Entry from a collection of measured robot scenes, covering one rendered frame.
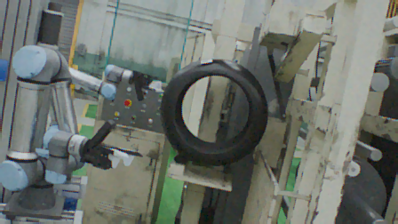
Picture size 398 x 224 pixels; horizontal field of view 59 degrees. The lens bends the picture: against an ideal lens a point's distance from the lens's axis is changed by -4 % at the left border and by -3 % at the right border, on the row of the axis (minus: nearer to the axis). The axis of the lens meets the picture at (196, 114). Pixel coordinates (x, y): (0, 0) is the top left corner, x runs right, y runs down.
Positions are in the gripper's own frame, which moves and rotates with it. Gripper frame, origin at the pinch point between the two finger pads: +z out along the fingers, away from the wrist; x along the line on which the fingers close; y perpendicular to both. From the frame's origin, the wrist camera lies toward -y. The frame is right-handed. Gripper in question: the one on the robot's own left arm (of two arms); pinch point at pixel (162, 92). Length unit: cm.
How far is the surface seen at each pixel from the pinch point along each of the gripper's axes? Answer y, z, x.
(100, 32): 37, -374, 840
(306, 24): 52, 58, -44
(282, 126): 2, 74, 21
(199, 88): -7, -7, 363
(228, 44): 40, 26, 28
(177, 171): -37.9, 22.8, -8.9
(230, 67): 25.5, 32.2, -11.3
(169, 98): -0.5, 6.5, -12.2
